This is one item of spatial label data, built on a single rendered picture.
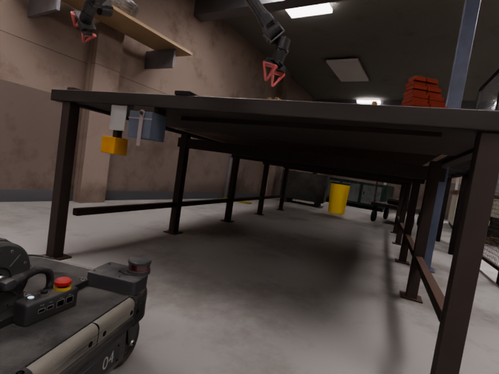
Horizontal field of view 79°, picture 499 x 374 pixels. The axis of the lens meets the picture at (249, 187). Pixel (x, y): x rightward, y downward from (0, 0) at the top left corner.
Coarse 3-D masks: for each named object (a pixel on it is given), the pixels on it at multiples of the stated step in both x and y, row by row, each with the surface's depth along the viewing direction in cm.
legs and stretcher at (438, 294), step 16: (432, 176) 184; (400, 192) 460; (416, 192) 275; (432, 192) 184; (400, 208) 459; (432, 208) 183; (400, 224) 352; (400, 240) 370; (416, 240) 187; (400, 256) 280; (416, 256) 185; (416, 272) 187; (416, 288) 187; (432, 288) 126; (432, 304) 117
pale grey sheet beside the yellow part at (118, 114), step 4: (112, 108) 147; (116, 108) 146; (120, 108) 145; (124, 108) 144; (112, 112) 147; (116, 112) 146; (120, 112) 145; (124, 112) 144; (112, 116) 147; (116, 116) 146; (120, 116) 145; (124, 116) 144; (112, 120) 147; (116, 120) 146; (120, 120) 145; (124, 120) 144; (112, 124) 147; (116, 124) 146; (120, 124) 145; (124, 124) 144; (112, 128) 147; (116, 128) 146; (120, 128) 145; (124, 128) 144
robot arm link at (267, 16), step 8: (248, 0) 132; (256, 0) 132; (256, 8) 133; (264, 8) 133; (256, 16) 135; (264, 16) 133; (272, 16) 134; (264, 24) 134; (272, 24) 135; (264, 32) 137; (272, 32) 135; (280, 32) 136
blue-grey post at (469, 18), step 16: (480, 0) 249; (464, 16) 253; (464, 32) 253; (464, 48) 253; (464, 64) 253; (464, 80) 253; (448, 96) 261; (432, 224) 262; (432, 240) 262; (432, 272) 259
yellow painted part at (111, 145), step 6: (114, 132) 148; (120, 132) 149; (102, 138) 146; (108, 138) 145; (114, 138) 143; (120, 138) 146; (102, 144) 146; (108, 144) 145; (114, 144) 143; (120, 144) 146; (126, 144) 150; (102, 150) 146; (108, 150) 145; (114, 150) 144; (120, 150) 147; (126, 150) 150
